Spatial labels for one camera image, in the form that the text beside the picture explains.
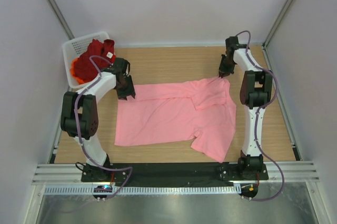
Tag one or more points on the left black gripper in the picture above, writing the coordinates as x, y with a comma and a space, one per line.
130, 91

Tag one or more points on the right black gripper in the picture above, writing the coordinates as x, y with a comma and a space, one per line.
224, 71

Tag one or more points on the pink t shirt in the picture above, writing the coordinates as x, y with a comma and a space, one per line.
202, 111

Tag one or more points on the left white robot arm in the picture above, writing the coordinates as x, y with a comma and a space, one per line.
79, 116

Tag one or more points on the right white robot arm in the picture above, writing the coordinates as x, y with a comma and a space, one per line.
255, 95

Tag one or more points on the orange t shirt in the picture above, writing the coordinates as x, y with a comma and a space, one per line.
72, 71

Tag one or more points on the dark red t shirt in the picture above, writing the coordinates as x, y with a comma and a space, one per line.
103, 52

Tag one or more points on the white plastic laundry basket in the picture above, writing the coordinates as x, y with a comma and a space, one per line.
74, 48

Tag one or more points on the white slotted cable duct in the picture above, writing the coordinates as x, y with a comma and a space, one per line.
101, 190

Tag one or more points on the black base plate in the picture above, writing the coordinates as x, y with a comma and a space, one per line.
188, 175

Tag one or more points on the right aluminium frame post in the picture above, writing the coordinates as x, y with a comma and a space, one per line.
278, 21

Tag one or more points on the aluminium frame post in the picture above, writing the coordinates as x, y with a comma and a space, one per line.
278, 21
61, 19

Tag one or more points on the left aluminium frame post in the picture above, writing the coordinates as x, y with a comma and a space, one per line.
61, 19

